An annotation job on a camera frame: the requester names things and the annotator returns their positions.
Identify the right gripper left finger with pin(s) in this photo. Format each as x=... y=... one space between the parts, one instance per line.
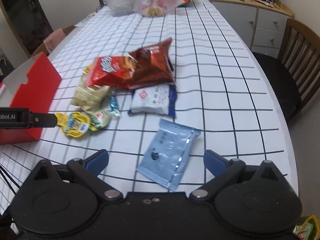
x=63 y=198

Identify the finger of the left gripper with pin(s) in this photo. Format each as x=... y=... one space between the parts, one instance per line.
x=42 y=120

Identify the dark red foil snack bag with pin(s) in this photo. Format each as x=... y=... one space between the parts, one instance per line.
x=153 y=65

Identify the dark wooden slatted chair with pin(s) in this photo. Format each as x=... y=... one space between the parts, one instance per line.
x=294 y=74

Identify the white blue snack packet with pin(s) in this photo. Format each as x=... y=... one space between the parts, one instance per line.
x=158 y=99

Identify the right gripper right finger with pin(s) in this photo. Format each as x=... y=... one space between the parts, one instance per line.
x=249 y=198

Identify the red white cardboard box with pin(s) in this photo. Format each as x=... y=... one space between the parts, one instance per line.
x=32 y=85

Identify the wooden side cabinet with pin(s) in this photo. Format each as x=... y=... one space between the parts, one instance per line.
x=261 y=27

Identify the yellow jelly cup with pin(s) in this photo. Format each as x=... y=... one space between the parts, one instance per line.
x=75 y=124

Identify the red chips bag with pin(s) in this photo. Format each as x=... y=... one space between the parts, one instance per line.
x=112 y=71

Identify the small blue candy wrapper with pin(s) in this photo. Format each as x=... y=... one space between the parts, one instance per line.
x=115 y=107

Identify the pale yellow snack bag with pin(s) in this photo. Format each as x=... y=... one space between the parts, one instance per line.
x=89 y=99

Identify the light blue snack packet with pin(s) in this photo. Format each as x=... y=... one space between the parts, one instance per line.
x=167 y=155

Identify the pink towel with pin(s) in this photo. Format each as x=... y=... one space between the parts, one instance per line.
x=54 y=39

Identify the green white snack packet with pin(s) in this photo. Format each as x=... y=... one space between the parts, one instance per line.
x=100 y=119

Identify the wooden chair with pink towel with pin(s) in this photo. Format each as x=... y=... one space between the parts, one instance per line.
x=42 y=49

